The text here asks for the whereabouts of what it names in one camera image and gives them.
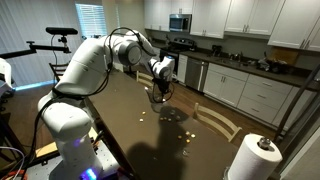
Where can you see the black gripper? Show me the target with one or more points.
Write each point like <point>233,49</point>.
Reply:
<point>162,83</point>

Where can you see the dark glass cup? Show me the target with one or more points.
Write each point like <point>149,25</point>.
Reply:
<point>152,96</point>

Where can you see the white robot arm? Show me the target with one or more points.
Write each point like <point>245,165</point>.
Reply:
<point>90,66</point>

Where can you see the light wooden chair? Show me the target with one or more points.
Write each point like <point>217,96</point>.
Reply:
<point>144,76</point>

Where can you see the narrow white lower cabinet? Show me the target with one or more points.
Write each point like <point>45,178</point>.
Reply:
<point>182,68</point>

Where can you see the steel dishwasher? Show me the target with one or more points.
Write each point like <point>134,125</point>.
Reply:
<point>196,74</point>

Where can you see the black steel stove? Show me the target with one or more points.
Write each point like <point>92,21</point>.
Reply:
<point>181,44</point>

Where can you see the wooden chair back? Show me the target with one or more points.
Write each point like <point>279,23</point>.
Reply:
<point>218,117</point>

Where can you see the empty clear wrapper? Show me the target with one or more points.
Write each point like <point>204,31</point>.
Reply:
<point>185,152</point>

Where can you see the white lower door cabinet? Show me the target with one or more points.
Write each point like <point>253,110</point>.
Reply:
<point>225,86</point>

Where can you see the black coffee maker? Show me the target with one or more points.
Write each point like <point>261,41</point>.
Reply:
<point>216,50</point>

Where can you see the steel microwave oven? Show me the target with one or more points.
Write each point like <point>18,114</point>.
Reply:
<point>180,22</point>

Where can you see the white upper cabinet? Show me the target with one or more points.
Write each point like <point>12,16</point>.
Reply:
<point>208,18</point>
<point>253,15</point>
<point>296,23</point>
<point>181,6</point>
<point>156,15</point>

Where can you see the dark kitchen countertop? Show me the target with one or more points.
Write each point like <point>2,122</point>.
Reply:
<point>240,66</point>

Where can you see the sink faucet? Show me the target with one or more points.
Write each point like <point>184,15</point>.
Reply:
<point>239,56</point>

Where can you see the white drawer cabinet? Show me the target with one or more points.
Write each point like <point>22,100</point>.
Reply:
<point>263,100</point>

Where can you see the window with white blinds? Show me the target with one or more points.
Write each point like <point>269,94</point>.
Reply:
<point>90,20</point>

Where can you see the dark wooden chair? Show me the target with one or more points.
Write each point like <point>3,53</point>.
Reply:
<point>60,66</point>

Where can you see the white paper towel roll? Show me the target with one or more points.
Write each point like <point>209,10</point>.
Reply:
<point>250,163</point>

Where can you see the metal paper towel holder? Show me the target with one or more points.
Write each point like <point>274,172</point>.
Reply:
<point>264,142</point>

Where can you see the dark countertop appliance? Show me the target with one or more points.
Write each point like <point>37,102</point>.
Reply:
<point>275,66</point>

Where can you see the wooden cutting board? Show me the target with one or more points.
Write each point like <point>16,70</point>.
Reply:
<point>283,55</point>

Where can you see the wooden plank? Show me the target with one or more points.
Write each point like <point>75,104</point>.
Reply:
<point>46,149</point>

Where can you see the black tripod pole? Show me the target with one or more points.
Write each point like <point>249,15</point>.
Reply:
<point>295,100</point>

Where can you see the white vertical blinds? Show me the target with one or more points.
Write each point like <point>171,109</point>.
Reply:
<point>26,26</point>

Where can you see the white device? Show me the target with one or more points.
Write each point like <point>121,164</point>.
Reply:
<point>5,76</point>

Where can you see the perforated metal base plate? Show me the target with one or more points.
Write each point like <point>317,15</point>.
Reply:
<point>106,161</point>

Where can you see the black bar camera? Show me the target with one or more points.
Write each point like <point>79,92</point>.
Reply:
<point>61,31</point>

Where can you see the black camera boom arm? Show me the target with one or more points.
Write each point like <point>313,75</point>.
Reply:
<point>43,48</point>

